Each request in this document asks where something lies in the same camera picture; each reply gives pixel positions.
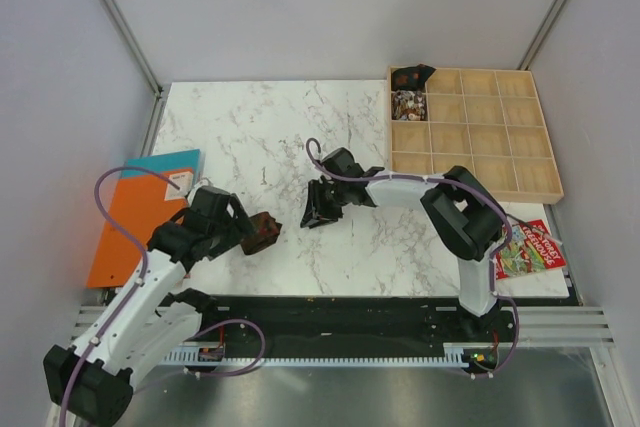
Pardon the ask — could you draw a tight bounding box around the red treehouse book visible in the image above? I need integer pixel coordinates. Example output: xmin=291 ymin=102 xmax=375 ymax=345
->
xmin=495 ymin=219 xmax=567 ymax=280

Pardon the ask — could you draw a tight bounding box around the purple cable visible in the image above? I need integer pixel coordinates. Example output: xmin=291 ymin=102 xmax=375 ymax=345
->
xmin=57 ymin=166 xmax=266 ymax=427
xmin=305 ymin=137 xmax=521 ymax=381

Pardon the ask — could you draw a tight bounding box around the pen on red book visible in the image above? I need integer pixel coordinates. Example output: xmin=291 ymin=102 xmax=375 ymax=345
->
xmin=507 ymin=214 xmax=563 ymax=245

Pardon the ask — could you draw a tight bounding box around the orange folder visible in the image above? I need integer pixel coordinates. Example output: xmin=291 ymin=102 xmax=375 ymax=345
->
xmin=87 ymin=171 xmax=195 ymax=289

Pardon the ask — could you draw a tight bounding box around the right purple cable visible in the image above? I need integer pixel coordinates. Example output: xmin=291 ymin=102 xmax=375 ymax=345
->
xmin=305 ymin=137 xmax=521 ymax=381

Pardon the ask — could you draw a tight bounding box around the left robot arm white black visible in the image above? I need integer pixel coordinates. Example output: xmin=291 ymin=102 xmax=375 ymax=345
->
xmin=43 ymin=189 xmax=255 ymax=426

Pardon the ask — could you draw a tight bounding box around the white slotted cable duct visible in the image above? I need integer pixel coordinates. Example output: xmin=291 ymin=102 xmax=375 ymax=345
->
xmin=159 ymin=345 xmax=469 ymax=368

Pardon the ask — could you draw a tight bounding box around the wooden compartment tray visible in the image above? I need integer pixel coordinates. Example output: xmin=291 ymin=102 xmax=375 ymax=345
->
xmin=387 ymin=66 xmax=564 ymax=205

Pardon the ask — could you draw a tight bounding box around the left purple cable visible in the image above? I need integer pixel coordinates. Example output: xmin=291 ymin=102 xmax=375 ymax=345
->
xmin=57 ymin=166 xmax=266 ymax=427

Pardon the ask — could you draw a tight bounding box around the rolled dark tie in tray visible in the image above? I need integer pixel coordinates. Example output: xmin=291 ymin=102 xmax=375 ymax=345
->
xmin=391 ymin=64 xmax=437 ymax=92

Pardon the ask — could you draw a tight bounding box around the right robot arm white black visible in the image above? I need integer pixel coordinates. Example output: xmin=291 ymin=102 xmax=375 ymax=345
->
xmin=300 ymin=148 xmax=512 ymax=341

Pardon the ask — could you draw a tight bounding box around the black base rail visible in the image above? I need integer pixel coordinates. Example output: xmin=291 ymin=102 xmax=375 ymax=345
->
xmin=162 ymin=289 xmax=516 ymax=358

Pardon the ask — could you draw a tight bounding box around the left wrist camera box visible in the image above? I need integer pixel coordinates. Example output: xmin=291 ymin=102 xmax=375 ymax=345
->
xmin=190 ymin=186 xmax=233 ymax=220

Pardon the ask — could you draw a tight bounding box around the brown red patterned tie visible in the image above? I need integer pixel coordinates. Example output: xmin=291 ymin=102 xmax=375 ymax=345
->
xmin=241 ymin=211 xmax=282 ymax=256

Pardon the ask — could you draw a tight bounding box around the teal folder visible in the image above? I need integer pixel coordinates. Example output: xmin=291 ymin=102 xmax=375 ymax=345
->
xmin=125 ymin=149 xmax=204 ymax=177

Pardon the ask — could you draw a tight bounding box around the rolled colourful tie in tray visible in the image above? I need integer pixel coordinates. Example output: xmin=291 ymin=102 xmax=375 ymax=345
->
xmin=391 ymin=90 xmax=428 ymax=121

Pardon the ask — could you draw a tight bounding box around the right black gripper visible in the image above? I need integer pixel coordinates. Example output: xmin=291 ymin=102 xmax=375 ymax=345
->
xmin=301 ymin=178 xmax=350 ymax=228

